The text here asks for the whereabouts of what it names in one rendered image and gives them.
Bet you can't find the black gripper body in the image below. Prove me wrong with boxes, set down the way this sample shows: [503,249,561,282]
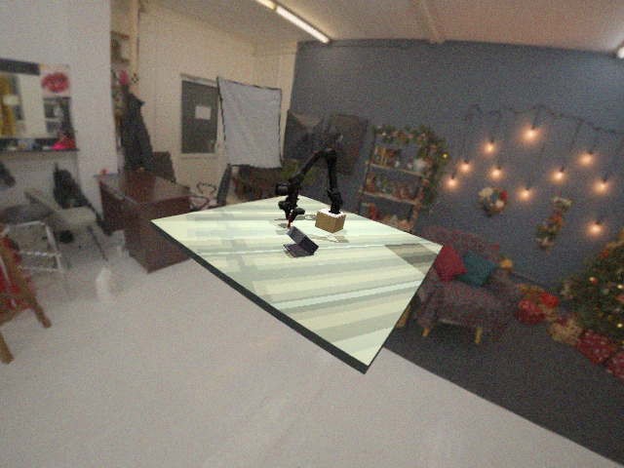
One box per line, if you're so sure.
[278,195,305,215]

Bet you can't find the pale grey flat panel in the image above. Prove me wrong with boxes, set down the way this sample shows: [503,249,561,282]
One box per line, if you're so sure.
[283,226,319,257]

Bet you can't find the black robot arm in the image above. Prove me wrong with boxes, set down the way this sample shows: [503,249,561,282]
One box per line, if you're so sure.
[275,148,344,215]

